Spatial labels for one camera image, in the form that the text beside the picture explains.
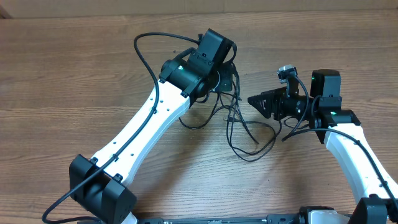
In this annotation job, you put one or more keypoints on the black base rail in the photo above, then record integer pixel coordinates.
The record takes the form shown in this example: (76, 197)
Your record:
(270, 219)

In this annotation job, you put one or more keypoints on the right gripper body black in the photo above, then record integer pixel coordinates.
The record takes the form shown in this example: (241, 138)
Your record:
(295, 105)

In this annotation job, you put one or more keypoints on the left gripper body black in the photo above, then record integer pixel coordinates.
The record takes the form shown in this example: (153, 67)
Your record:
(224, 81)

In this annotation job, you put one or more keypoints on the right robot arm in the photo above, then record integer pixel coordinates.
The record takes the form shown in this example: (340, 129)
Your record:
(375, 192)

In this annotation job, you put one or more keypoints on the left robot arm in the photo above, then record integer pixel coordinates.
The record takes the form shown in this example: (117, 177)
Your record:
(100, 184)

